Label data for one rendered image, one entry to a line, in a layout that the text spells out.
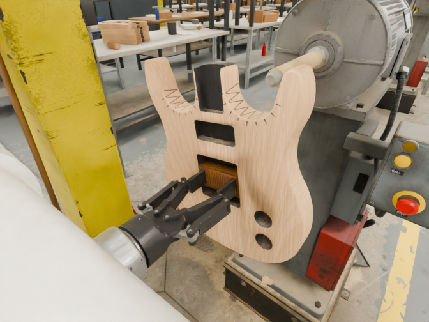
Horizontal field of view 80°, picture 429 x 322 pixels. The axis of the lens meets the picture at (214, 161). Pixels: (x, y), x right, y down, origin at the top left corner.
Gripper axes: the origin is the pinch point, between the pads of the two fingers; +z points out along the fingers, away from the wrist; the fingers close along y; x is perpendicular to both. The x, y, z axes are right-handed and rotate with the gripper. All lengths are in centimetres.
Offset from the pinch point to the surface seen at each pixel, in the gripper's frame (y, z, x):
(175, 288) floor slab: -57, 16, -98
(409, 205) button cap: 30.7, 26.7, -12.0
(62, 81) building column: -81, 9, 15
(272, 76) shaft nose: 8.6, 7.4, 18.9
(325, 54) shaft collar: 10.3, 27.3, 19.1
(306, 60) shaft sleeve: 9.4, 19.3, 19.4
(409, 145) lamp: 28.0, 28.8, 1.0
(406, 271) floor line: 40, 107, -113
